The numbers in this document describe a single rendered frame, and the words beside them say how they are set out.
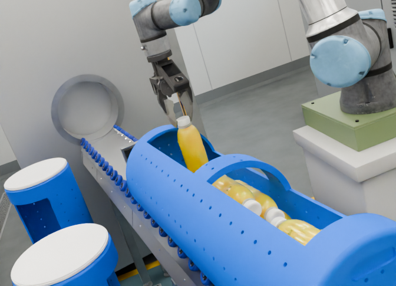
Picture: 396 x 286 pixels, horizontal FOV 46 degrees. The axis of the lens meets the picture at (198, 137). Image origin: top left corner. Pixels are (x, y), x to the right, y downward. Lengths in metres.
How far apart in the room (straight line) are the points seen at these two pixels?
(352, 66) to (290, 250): 0.43
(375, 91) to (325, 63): 0.19
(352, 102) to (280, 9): 5.14
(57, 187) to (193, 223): 1.14
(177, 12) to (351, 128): 0.50
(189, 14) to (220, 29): 4.82
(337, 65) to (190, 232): 0.46
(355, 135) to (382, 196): 0.15
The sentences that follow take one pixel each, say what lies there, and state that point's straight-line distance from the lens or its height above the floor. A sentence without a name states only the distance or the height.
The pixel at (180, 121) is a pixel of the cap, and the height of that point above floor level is 1.26.
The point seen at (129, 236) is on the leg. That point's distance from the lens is 2.74.
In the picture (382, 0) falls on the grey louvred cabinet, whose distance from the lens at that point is 2.96.
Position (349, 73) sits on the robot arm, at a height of 1.35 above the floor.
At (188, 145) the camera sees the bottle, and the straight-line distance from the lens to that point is 1.32.
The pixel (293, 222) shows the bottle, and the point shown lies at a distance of 0.86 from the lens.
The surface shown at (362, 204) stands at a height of 1.04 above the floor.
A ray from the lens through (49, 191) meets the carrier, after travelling 2.02.
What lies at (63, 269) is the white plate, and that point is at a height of 1.04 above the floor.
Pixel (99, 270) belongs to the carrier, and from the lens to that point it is 1.29.
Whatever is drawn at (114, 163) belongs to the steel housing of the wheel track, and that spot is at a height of 0.93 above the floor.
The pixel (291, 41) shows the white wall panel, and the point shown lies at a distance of 6.37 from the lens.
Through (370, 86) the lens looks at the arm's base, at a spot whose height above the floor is 1.27.
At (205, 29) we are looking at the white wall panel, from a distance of 5.96.
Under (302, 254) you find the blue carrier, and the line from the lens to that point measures 0.71.
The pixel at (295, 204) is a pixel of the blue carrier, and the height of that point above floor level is 1.07.
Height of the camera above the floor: 1.64
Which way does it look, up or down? 19 degrees down
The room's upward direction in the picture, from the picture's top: 17 degrees counter-clockwise
